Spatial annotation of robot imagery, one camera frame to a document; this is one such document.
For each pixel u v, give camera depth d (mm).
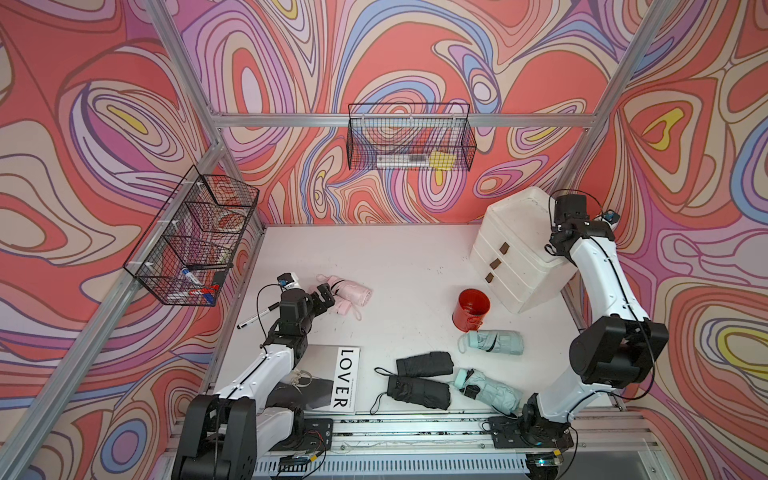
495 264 929
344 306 942
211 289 636
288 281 752
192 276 721
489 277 988
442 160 905
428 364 823
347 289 981
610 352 457
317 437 718
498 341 861
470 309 929
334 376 790
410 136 967
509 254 874
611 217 681
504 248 871
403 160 820
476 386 769
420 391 767
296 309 658
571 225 591
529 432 677
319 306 783
